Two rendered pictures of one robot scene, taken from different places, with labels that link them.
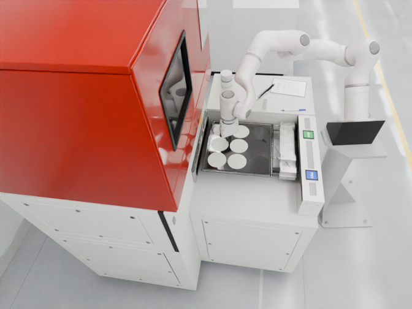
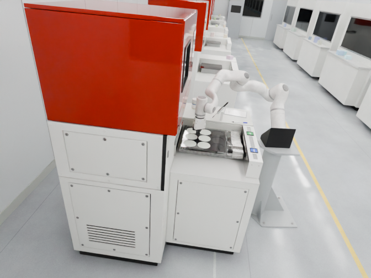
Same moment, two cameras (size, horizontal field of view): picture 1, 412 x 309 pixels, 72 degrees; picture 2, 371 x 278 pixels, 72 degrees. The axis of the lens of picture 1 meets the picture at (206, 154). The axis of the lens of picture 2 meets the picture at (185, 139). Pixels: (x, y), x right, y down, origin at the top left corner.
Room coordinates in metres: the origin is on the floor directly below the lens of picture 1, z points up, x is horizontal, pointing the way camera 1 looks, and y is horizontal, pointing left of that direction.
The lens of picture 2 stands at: (-0.76, 0.30, 1.92)
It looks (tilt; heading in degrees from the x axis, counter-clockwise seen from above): 30 degrees down; 349
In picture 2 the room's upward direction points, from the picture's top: 5 degrees clockwise
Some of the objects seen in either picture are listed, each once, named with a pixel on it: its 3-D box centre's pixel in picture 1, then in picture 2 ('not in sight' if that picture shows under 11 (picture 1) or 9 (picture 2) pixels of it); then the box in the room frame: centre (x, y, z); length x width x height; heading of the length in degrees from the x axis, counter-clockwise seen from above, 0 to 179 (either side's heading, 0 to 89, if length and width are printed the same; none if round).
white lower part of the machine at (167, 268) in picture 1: (151, 207); (131, 190); (0.95, 0.41, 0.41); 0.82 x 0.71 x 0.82; 166
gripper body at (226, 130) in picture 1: (228, 125); (199, 121); (1.04, -0.14, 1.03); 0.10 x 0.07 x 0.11; 107
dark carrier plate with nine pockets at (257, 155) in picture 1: (238, 146); (204, 138); (1.00, -0.19, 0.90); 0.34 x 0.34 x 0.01; 76
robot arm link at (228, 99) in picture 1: (228, 105); (201, 105); (1.04, -0.14, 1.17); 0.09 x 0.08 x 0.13; 49
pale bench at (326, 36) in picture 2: not in sight; (330, 40); (6.65, -5.17, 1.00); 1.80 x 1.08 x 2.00; 166
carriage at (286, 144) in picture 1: (286, 151); (236, 144); (0.95, -0.45, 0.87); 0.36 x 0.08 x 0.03; 166
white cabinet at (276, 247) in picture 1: (253, 183); (210, 181); (1.05, -0.31, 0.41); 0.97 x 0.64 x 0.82; 166
